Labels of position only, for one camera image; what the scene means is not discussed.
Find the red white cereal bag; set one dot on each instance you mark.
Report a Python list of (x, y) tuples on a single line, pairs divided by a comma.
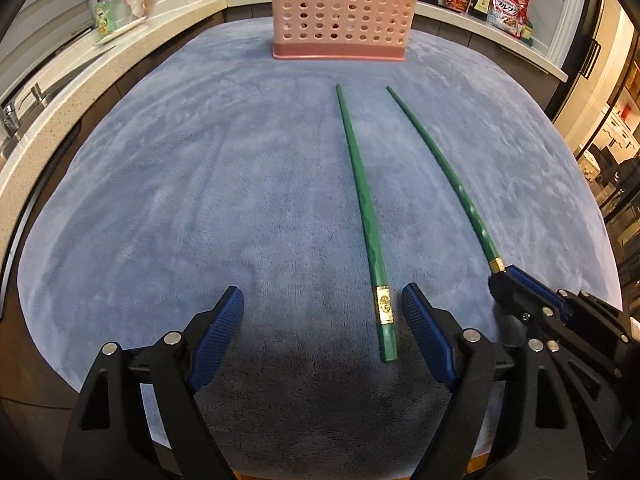
[(510, 16)]

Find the green dish soap bottle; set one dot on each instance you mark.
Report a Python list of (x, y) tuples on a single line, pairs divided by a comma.
[(105, 21)]

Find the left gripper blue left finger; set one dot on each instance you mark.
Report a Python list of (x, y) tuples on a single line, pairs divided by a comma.
[(210, 335)]

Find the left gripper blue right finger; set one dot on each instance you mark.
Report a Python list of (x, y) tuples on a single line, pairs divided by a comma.
[(437, 350)]

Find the small teal bottle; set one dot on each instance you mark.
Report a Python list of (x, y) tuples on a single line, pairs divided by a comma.
[(526, 34)]

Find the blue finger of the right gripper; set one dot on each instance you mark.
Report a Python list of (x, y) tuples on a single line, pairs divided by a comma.
[(515, 293), (536, 288)]

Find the pink perforated utensil basket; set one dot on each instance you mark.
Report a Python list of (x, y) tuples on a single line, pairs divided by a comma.
[(365, 30)]

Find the white oval plate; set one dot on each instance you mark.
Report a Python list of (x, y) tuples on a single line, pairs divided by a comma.
[(120, 31)]

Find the blue fleece table mat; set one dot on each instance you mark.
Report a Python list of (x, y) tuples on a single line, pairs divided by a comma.
[(225, 166)]

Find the green chopstick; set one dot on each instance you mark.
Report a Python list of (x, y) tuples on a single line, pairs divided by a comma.
[(489, 248), (382, 294)]

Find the chrome kitchen faucet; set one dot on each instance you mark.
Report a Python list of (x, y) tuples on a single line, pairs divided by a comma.
[(20, 113)]

